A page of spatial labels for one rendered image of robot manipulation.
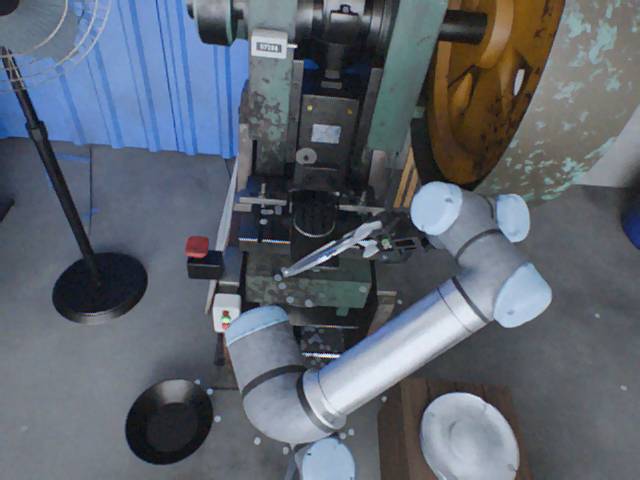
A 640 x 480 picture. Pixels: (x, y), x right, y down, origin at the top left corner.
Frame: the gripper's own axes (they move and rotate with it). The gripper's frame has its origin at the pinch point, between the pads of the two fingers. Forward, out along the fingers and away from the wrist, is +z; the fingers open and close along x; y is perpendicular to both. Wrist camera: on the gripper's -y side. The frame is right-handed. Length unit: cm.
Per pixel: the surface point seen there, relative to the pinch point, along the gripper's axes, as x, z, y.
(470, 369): 102, 45, -60
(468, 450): 80, 13, -8
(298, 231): 0.8, 35.7, -11.5
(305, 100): -30.3, 13.7, -17.3
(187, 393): 42, 101, 25
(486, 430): 81, 12, -18
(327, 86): -30.5, 11.2, -23.8
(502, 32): -22, -23, -43
